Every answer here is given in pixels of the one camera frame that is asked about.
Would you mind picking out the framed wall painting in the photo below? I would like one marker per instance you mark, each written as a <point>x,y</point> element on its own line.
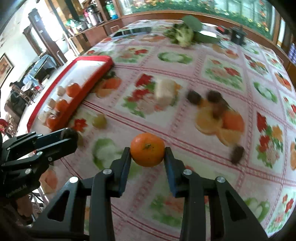
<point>6,67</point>

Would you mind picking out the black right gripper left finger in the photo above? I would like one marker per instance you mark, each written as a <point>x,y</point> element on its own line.
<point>81,210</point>

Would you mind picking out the dark brown jujube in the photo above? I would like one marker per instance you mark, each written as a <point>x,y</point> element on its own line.
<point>213,96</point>

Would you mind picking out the tangerine in tray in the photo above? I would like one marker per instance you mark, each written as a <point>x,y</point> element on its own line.
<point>52,121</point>
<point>61,106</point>
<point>73,90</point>

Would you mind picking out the wooden cabinet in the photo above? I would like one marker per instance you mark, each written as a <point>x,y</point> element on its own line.
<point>91,36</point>

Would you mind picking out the green grape near tray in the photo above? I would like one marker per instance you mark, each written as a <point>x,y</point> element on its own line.
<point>100,121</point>

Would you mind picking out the orange tangerine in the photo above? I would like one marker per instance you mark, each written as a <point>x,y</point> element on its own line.
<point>147,150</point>

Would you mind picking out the green leafy vegetable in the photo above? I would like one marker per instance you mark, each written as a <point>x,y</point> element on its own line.
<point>188,33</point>

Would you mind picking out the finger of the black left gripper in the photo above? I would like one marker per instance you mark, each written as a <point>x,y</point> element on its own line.
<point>32,141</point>
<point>43,156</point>

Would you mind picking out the small dark jujube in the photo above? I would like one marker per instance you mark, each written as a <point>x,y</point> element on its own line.
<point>237,154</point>

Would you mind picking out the red black small object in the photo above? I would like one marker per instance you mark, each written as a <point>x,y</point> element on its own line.
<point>223,30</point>

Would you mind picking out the black smartphone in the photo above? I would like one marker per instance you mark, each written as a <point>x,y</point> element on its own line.
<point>131,32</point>

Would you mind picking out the red tray white liner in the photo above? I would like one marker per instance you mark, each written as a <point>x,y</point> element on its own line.
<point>85,71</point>

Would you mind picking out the green plastic bottle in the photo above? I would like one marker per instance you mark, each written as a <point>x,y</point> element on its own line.
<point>111,9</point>

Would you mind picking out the white sugarcane piece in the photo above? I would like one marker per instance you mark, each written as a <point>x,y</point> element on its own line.
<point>43,117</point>
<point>60,91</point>
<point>51,103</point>

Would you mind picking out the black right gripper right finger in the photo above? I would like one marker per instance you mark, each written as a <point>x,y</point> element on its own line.
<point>230,217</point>

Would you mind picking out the floral plastic tablecloth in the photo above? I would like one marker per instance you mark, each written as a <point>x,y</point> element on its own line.
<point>260,117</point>

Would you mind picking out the black box device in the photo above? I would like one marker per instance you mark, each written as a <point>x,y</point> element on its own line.
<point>237,35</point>

